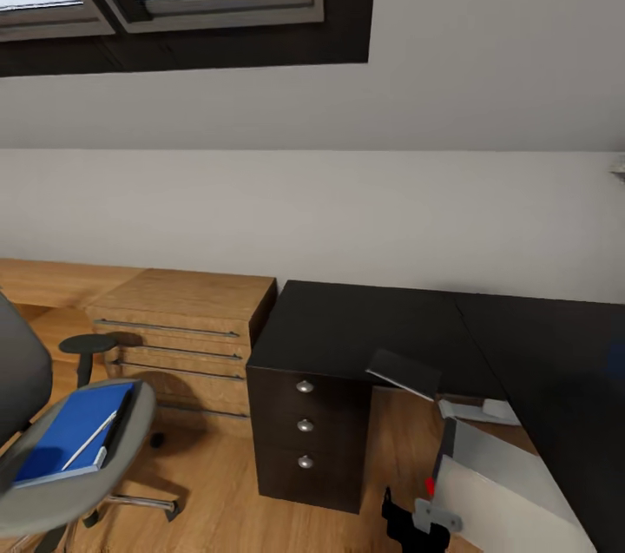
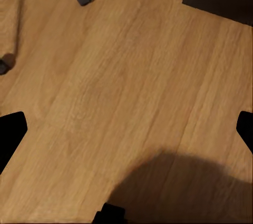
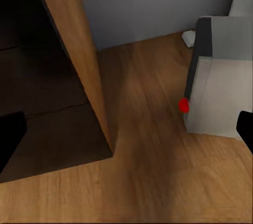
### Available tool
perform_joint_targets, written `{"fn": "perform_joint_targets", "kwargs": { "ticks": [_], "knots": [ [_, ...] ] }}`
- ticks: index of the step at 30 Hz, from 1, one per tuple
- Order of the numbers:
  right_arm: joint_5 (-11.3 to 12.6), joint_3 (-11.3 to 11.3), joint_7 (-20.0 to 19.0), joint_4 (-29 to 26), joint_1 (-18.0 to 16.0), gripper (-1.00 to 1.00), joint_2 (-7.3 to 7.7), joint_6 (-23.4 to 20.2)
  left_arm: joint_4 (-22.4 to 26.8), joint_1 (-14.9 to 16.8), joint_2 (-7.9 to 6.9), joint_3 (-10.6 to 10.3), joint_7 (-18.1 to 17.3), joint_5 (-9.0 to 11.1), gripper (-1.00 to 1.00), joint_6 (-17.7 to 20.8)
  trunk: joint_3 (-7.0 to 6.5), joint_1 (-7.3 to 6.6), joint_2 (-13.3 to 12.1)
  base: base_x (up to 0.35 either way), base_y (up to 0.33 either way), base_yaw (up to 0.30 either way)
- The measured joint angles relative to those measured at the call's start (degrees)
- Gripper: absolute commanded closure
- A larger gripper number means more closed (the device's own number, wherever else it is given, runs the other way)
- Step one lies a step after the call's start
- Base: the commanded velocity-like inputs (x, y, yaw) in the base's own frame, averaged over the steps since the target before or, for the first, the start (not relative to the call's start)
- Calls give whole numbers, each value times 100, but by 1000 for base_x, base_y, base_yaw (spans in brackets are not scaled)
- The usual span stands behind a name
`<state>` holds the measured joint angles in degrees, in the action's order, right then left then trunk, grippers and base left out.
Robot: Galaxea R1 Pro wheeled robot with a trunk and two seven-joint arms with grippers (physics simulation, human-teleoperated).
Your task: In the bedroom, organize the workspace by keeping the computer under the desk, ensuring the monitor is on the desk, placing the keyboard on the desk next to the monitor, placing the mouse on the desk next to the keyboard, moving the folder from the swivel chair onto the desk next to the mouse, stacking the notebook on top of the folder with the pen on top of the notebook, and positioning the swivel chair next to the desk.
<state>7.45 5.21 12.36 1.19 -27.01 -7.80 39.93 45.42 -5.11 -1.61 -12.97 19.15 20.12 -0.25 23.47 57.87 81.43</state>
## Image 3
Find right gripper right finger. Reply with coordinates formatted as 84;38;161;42
236;111;253;154

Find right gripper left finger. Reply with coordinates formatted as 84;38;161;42
0;111;27;174

